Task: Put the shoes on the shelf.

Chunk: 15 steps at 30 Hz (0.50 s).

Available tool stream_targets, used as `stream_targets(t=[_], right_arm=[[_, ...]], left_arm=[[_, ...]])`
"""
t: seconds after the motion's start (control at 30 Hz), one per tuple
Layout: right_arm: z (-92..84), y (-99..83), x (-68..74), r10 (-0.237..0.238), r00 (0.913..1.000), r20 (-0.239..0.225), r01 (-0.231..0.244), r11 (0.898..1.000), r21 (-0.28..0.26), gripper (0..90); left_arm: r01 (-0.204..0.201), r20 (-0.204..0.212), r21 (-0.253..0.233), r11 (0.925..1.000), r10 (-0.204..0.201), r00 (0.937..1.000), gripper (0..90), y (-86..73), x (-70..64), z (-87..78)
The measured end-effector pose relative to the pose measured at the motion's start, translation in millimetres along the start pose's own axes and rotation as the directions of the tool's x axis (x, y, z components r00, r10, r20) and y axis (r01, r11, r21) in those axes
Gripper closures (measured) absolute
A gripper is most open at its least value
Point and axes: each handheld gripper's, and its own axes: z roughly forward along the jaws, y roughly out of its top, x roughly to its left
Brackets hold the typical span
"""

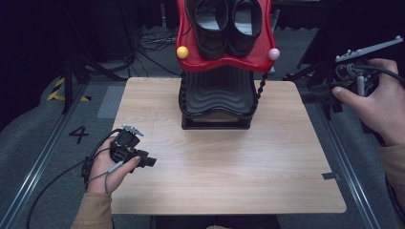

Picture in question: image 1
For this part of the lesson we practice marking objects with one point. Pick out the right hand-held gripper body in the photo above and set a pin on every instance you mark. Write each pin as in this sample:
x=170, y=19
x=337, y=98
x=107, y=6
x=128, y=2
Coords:
x=353, y=76

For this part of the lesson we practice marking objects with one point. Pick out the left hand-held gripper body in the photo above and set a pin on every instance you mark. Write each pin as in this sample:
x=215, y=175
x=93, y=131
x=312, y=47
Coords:
x=125, y=146

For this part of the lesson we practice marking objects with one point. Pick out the black leather shoe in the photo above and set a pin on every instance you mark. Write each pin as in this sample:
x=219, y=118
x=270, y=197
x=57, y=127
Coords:
x=245, y=39
x=210, y=38

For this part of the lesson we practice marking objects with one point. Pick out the red and black shoe rack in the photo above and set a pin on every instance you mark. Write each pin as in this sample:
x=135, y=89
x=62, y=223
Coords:
x=219, y=95

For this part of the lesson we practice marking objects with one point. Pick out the person's left hand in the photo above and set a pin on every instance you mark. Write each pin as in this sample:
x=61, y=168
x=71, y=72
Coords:
x=103, y=171

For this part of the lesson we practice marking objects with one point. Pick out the person's right hand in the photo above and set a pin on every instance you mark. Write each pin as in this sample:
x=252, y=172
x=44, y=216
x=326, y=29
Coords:
x=387, y=108

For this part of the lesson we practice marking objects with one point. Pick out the black metal stand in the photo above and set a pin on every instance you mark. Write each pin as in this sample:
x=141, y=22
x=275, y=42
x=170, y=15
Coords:
x=318, y=57
x=68, y=73

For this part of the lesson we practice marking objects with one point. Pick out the black tape piece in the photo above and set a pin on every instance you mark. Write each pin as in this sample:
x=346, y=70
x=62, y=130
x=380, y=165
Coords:
x=329, y=176

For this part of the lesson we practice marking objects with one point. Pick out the dark cloth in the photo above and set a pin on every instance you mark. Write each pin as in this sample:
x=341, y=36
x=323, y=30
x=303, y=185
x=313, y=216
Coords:
x=216, y=222

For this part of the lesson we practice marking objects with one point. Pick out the yellow and black floor tape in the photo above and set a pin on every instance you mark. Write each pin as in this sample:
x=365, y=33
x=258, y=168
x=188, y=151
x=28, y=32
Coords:
x=55, y=92

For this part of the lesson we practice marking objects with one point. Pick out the metal floor rail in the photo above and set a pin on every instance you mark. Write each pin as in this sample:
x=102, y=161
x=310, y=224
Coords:
x=35, y=168
x=353, y=165

